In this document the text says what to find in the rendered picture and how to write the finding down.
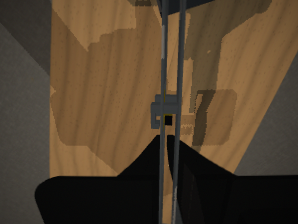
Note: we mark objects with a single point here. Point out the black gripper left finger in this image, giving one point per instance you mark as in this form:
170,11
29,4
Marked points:
132,197

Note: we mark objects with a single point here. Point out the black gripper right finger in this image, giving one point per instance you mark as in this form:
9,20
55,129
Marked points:
210,194

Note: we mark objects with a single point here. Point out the wooden board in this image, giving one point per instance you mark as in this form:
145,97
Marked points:
105,70

